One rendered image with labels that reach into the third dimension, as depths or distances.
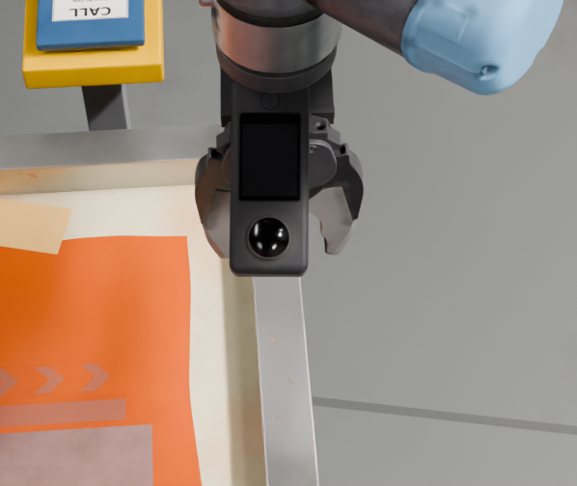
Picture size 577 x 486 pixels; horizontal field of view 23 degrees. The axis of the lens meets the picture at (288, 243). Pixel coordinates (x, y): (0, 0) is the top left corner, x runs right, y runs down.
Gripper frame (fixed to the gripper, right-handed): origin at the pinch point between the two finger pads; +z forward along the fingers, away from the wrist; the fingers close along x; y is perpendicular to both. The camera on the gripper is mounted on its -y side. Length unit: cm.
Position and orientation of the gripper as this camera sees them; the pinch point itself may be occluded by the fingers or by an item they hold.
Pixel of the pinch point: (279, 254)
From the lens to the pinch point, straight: 96.7
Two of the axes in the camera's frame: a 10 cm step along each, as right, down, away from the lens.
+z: 0.0, 5.6, 8.3
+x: -10.0, 0.3, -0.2
